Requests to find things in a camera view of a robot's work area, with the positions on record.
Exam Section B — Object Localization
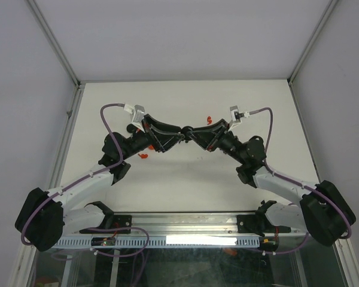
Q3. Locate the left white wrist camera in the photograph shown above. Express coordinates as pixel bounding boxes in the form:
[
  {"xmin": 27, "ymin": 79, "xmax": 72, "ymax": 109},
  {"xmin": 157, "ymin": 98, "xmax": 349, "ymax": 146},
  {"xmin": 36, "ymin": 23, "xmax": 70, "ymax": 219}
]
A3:
[{"xmin": 123, "ymin": 103, "xmax": 145, "ymax": 129}]

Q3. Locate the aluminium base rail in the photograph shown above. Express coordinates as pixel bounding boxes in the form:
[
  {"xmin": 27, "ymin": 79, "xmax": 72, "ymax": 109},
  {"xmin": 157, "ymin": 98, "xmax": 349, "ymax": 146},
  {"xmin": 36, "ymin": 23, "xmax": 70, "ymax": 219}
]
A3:
[{"xmin": 115, "ymin": 210, "xmax": 254, "ymax": 236}]

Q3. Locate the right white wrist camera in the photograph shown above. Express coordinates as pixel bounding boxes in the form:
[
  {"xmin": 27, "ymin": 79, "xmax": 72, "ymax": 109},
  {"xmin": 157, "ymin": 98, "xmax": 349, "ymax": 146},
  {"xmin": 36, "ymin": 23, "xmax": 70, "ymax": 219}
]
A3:
[{"xmin": 229, "ymin": 105, "xmax": 250, "ymax": 126}]

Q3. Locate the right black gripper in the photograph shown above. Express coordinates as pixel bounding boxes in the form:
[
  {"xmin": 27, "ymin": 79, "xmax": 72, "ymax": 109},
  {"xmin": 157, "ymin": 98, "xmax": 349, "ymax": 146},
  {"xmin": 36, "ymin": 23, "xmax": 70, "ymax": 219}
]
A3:
[{"xmin": 186, "ymin": 119, "xmax": 247, "ymax": 164}]

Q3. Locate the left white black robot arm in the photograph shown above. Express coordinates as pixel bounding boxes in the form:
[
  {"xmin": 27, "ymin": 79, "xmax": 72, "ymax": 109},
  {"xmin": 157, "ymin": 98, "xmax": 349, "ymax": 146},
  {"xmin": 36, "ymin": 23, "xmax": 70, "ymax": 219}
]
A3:
[{"xmin": 14, "ymin": 114, "xmax": 184, "ymax": 252}]

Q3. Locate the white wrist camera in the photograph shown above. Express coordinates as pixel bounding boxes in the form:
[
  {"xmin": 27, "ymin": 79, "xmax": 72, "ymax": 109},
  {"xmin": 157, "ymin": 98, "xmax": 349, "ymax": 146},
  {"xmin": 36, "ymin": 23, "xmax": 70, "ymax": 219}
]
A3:
[
  {"xmin": 123, "ymin": 103, "xmax": 145, "ymax": 129},
  {"xmin": 229, "ymin": 105, "xmax": 250, "ymax": 126}
]

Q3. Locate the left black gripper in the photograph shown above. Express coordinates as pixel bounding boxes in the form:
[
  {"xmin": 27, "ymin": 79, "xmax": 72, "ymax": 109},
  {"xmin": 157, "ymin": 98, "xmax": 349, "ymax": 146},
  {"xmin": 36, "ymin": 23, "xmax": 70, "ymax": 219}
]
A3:
[{"xmin": 120, "ymin": 114, "xmax": 184, "ymax": 160}]

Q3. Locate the aluminium frame post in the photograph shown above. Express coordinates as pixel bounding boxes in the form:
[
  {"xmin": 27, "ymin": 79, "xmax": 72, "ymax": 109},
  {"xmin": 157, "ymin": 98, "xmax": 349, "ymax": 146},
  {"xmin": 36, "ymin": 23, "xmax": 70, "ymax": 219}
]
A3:
[
  {"xmin": 288, "ymin": 0, "xmax": 340, "ymax": 86},
  {"xmin": 26, "ymin": 0, "xmax": 84, "ymax": 90}
]

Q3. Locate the right aluminium frame post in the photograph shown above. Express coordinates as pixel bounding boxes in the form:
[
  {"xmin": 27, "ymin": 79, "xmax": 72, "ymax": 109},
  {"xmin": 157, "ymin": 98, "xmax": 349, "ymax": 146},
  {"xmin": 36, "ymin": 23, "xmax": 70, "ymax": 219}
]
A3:
[{"xmin": 288, "ymin": 0, "xmax": 340, "ymax": 86}]

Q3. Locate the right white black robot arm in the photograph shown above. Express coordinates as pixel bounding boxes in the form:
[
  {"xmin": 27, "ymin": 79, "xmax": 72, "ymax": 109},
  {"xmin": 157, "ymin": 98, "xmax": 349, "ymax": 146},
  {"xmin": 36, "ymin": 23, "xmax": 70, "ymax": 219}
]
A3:
[{"xmin": 185, "ymin": 120, "xmax": 356, "ymax": 246}]

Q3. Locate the black earbud charging case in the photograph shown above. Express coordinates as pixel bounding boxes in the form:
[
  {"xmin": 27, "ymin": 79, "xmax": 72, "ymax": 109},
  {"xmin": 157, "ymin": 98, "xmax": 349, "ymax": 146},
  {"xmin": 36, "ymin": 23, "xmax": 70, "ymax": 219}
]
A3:
[{"xmin": 181, "ymin": 126, "xmax": 193, "ymax": 141}]

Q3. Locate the white slotted cable duct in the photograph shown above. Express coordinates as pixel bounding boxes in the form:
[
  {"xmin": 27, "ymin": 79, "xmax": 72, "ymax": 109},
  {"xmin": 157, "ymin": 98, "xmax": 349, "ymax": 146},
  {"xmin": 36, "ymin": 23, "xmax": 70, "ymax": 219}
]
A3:
[{"xmin": 53, "ymin": 235, "xmax": 260, "ymax": 249}]

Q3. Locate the left aluminium frame post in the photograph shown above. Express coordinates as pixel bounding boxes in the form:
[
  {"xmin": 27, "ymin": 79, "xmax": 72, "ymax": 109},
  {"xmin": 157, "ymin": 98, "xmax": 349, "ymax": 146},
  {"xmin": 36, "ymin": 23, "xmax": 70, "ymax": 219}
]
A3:
[{"xmin": 26, "ymin": 0, "xmax": 84, "ymax": 90}]

